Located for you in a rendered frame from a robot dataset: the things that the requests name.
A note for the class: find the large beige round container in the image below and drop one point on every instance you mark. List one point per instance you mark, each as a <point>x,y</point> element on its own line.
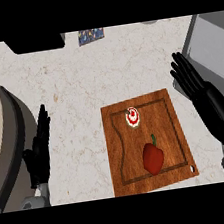
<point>4,142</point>

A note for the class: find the red and white cupcake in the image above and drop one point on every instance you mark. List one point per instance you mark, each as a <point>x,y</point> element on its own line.
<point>132,117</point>

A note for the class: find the brown wooden cutting board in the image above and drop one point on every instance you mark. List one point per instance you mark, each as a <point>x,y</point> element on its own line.
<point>148,142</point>

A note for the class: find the grey round object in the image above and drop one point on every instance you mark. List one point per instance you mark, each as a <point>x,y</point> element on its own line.
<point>149,22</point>

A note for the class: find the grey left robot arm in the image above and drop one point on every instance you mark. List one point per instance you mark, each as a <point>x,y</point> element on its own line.
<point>36,198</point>

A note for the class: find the blue patterned square mat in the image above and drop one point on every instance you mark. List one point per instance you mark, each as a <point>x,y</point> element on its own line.
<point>90,35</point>

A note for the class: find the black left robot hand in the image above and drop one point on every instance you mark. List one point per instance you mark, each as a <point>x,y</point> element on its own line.
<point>38,151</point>

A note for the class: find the grey box appliance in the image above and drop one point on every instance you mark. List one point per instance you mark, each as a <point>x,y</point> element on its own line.
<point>213,49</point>

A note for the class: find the black flat appliance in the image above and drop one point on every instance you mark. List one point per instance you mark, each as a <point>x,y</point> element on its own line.
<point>37,43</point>

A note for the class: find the red bell pepper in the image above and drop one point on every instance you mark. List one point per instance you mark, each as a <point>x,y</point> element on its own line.
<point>153,157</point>

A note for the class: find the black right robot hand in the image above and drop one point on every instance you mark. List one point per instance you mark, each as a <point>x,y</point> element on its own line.
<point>211,106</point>

